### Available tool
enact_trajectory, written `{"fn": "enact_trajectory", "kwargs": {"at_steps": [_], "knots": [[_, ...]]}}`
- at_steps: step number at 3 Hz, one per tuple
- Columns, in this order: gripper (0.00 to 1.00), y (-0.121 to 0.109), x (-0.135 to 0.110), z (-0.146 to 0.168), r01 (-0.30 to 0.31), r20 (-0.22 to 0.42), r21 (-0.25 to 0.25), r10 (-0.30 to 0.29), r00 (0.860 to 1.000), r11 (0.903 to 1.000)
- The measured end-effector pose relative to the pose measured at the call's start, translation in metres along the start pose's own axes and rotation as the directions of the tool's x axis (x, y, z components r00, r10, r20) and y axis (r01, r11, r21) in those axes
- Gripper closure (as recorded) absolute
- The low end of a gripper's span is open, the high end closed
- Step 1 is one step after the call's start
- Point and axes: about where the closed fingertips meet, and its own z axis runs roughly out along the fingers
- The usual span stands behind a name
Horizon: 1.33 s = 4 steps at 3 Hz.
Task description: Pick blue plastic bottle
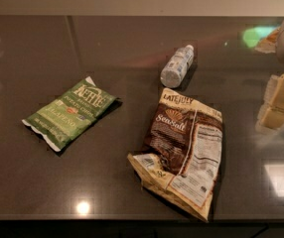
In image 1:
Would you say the brown Late July chips bag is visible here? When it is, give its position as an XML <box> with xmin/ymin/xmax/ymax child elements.
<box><xmin>128</xmin><ymin>88</ymin><xmax>223</xmax><ymax>222</ymax></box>

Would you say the green Kettle chips bag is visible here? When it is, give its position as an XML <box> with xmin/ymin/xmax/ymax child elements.
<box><xmin>22</xmin><ymin>76</ymin><xmax>116</xmax><ymax>152</ymax></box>

